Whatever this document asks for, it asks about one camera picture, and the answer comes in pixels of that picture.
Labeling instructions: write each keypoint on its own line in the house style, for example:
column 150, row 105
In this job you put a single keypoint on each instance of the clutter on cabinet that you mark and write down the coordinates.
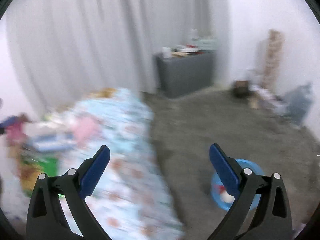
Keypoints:
column 196, row 45

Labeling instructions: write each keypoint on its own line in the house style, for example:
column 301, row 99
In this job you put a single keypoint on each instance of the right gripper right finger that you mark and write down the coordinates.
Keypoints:
column 272, row 218

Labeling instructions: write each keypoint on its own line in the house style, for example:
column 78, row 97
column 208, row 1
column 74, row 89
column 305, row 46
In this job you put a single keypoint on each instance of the blue mesh trash bin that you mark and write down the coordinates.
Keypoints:
column 224, row 188

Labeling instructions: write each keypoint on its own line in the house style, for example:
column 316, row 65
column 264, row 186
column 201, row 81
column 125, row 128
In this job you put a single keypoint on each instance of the brown basket on floor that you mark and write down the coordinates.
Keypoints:
column 240, row 89

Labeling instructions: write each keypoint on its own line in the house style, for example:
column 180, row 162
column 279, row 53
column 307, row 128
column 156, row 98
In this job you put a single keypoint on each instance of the floral blue tablecloth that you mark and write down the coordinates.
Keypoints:
column 131, row 199

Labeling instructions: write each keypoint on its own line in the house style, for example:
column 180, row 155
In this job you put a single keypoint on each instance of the patterned tall box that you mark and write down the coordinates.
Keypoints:
column 273, row 54

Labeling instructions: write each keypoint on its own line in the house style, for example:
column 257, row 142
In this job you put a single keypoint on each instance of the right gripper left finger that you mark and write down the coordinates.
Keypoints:
column 46, row 220

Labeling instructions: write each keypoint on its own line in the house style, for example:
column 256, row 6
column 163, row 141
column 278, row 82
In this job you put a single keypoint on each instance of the grey cabinet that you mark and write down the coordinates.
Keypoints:
column 180, row 76

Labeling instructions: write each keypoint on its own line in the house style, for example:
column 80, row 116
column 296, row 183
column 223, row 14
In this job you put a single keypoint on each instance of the blue water jug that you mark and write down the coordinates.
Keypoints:
column 298, row 103

